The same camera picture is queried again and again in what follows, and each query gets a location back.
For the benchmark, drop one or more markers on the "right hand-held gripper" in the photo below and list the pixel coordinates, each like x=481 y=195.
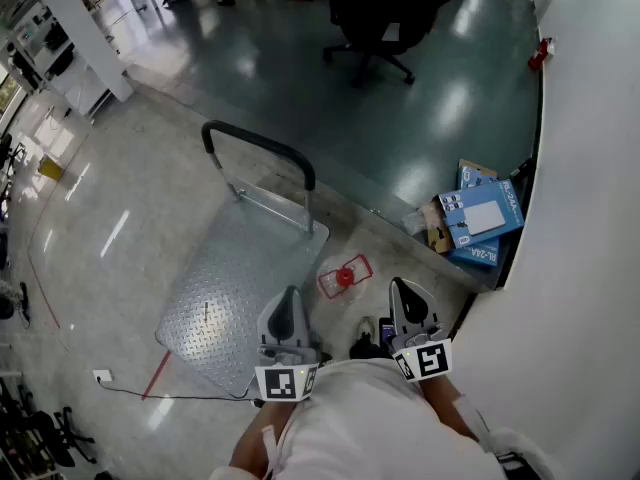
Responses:
x=430 y=360

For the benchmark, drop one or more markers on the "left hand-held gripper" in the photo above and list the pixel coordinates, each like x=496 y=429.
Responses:
x=285 y=383

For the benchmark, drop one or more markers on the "clear container with red lid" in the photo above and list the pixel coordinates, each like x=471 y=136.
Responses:
x=344 y=276

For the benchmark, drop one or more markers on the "person's right forearm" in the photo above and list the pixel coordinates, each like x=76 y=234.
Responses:
x=440 y=400

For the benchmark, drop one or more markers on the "person's left forearm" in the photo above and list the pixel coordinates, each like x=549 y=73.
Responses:
x=255 y=438

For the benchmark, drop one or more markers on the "dark smartphone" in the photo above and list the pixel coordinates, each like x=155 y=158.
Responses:
x=386 y=335

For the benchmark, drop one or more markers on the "person's white shoe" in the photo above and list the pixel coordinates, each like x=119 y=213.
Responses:
x=366 y=327

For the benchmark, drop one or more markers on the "person's black trousers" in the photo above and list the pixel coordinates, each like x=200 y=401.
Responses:
x=367 y=348

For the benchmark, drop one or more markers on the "small pen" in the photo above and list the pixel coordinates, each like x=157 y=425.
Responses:
x=205 y=313

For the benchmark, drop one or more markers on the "flat blue box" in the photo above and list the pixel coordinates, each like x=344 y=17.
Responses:
x=477 y=255

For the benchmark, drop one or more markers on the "brown cardboard box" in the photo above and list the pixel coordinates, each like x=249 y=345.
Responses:
x=435 y=228

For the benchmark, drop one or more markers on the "clear plastic wrap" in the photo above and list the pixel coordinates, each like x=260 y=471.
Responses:
x=415 y=220

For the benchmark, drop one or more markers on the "person's white shirt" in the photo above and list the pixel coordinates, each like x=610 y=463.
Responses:
x=370 y=418

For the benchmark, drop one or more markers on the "large blue box white panel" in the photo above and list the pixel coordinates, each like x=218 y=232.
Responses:
x=482 y=215

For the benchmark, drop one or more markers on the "small blue box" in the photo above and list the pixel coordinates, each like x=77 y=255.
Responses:
x=475 y=175

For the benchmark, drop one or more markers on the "black stand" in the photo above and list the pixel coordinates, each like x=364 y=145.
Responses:
x=522 y=178

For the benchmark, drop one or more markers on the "white floor outlet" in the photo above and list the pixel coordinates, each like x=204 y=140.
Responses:
x=102 y=375

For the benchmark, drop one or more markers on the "black office chair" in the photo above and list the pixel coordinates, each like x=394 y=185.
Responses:
x=385 y=13
x=45 y=433

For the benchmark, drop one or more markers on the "yellow bin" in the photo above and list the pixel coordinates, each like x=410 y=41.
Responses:
x=50 y=167

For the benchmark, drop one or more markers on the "red fire extinguisher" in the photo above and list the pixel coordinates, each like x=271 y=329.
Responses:
x=540 y=55

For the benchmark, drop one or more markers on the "white shelf unit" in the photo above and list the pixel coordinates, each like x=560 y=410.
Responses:
x=65 y=63

